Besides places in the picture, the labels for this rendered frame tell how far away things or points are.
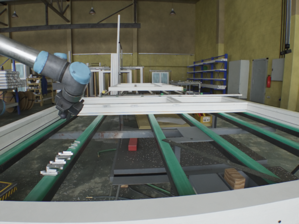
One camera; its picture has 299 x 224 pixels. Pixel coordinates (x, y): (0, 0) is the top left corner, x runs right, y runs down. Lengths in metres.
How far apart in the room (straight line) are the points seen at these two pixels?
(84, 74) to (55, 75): 0.11
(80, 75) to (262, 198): 0.66
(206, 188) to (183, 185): 0.32
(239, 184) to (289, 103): 7.25
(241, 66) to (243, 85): 1.00
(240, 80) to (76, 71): 9.72
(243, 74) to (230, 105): 8.86
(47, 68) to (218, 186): 0.81
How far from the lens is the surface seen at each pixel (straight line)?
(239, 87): 10.17
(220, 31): 13.29
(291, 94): 7.95
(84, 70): 0.75
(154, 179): 1.04
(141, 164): 1.13
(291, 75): 7.87
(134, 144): 1.33
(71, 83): 0.75
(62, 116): 0.98
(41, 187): 0.49
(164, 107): 1.25
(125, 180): 1.03
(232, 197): 0.31
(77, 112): 0.89
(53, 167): 0.55
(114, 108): 1.23
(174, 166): 0.53
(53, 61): 0.76
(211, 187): 0.78
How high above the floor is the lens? 1.11
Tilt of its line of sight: 11 degrees down
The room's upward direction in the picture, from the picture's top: straight up
